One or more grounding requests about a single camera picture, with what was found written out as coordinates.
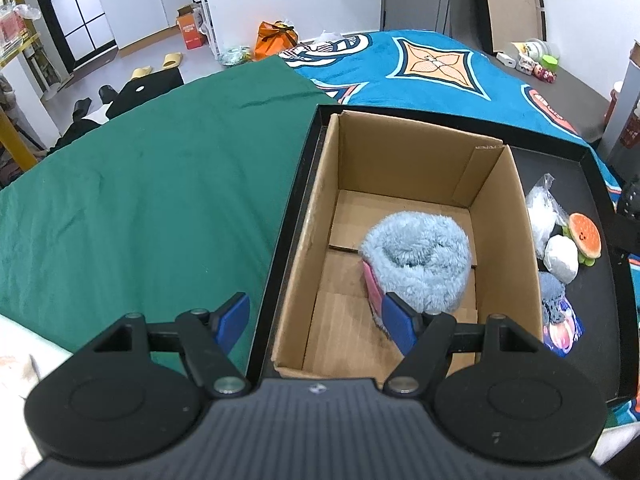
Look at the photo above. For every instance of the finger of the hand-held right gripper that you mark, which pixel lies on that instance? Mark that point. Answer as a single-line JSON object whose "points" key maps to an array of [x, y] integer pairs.
{"points": [[627, 230]]}

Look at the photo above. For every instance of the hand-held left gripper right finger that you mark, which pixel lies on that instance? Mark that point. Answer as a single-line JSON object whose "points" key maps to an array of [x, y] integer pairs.
{"points": [[398, 323]]}

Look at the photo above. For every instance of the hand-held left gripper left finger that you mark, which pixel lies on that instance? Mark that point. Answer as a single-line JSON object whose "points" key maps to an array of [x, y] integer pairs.
{"points": [[232, 321]]}

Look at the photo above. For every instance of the fluffy light blue plush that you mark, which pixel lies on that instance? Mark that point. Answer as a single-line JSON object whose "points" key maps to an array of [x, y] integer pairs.
{"points": [[420, 255]]}

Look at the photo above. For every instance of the white round plush toy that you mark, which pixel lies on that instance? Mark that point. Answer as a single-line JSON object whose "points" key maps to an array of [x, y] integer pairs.
{"points": [[561, 260]]}

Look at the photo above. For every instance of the black tray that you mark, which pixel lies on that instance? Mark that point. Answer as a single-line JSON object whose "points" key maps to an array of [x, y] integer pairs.
{"points": [[595, 310]]}

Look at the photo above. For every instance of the grey-blue knitted cloth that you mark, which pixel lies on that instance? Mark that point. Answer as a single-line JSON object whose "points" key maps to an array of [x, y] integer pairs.
{"points": [[552, 291]]}

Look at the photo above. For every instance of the blue tissue pack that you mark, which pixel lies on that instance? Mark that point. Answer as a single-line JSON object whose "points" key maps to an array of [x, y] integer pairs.
{"points": [[564, 336]]}

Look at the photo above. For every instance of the brown cardboard box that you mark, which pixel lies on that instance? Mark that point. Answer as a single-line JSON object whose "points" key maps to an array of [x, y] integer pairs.
{"points": [[425, 160]]}

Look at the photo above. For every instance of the burger plush toy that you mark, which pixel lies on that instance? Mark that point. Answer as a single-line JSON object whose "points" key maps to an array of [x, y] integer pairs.
{"points": [[582, 232]]}

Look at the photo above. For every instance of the clear bag of white stuffing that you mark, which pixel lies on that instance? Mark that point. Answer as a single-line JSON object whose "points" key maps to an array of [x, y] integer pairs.
{"points": [[542, 215]]}

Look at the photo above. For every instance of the red cup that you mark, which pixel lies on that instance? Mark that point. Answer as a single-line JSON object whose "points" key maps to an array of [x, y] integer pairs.
{"points": [[614, 102]]}

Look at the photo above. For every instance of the green bed sheet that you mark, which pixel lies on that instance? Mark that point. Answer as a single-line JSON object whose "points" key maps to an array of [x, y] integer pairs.
{"points": [[150, 185]]}

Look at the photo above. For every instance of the small figurine set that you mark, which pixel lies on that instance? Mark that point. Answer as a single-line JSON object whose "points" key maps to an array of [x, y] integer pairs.
{"points": [[537, 70]]}

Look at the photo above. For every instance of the green small container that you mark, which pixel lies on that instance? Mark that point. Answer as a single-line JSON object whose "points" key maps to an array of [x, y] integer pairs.
{"points": [[550, 63]]}

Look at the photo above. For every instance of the white charger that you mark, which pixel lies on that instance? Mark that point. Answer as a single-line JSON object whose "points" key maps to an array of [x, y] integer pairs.
{"points": [[506, 59]]}

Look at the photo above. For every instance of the white bedding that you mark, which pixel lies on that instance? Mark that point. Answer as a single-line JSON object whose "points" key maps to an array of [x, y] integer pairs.
{"points": [[20, 385]]}

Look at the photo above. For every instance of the black and white plush cushion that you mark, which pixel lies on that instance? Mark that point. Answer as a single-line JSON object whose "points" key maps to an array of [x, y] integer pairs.
{"points": [[135, 92]]}

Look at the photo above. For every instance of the wooden board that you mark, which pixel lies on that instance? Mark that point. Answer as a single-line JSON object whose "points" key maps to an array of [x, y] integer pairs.
{"points": [[510, 0]]}

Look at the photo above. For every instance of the blue printed blanket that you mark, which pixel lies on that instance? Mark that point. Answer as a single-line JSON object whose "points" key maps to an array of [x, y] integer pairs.
{"points": [[380, 65]]}

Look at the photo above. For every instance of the black shoe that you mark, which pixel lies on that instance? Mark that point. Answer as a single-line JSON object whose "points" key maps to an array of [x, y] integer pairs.
{"points": [[81, 109], [106, 93]]}

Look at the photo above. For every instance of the green plastic bag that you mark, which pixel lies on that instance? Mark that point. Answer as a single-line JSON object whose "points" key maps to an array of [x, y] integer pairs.
{"points": [[236, 56]]}

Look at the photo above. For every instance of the yellow slipper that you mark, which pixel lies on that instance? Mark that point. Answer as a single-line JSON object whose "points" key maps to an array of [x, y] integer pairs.
{"points": [[141, 72], [172, 60]]}

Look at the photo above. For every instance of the orange gift bag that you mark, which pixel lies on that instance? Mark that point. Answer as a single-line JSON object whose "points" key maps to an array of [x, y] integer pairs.
{"points": [[272, 40]]}

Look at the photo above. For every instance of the orange cardboard carton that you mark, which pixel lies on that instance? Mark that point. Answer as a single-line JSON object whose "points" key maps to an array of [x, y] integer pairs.
{"points": [[191, 30]]}

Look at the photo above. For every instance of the white plastic bag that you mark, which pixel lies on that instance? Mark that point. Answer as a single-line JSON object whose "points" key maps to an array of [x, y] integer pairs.
{"points": [[327, 36]]}

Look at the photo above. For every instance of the white cabinet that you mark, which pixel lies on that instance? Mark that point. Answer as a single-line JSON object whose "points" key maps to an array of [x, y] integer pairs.
{"points": [[140, 0]]}

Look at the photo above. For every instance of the black-framed sliding door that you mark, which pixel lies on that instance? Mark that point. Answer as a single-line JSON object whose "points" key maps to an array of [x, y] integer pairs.
{"points": [[80, 10]]}

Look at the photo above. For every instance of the yellow shelf frame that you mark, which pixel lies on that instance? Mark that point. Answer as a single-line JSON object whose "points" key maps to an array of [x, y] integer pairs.
{"points": [[12, 135]]}

